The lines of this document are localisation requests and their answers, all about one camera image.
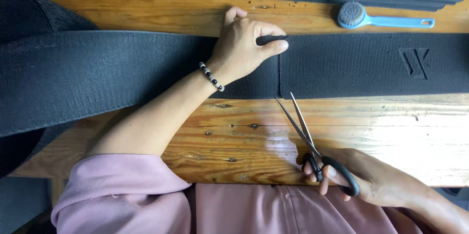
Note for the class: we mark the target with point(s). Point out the long black elastic band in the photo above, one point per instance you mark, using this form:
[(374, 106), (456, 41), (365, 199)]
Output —
[(110, 69)]

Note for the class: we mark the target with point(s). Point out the black elastic band roll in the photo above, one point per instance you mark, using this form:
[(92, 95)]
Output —
[(29, 10)]

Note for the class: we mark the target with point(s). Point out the black band piece with emblem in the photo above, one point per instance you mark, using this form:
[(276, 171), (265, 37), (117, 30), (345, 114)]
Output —
[(366, 65)]

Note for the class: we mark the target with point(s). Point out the person's left hand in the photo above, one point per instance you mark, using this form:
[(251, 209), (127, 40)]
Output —
[(236, 50)]

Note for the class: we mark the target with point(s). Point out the pink garment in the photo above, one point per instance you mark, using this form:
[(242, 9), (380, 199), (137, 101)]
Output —
[(146, 201)]

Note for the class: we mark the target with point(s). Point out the person's right hand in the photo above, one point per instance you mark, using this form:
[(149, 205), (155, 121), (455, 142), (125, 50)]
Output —
[(373, 179)]

